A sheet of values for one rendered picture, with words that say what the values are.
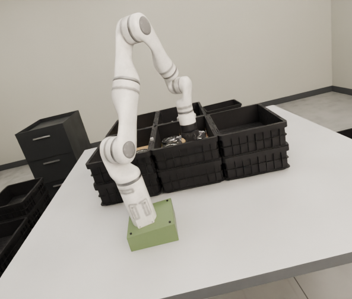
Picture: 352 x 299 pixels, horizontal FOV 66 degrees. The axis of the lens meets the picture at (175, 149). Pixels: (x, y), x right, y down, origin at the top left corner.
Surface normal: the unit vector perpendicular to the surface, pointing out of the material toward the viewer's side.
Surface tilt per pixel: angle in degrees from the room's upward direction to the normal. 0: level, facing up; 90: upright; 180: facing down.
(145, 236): 90
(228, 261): 0
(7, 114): 90
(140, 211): 90
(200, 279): 0
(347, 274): 0
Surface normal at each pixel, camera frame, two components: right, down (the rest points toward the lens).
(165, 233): 0.09, 0.34
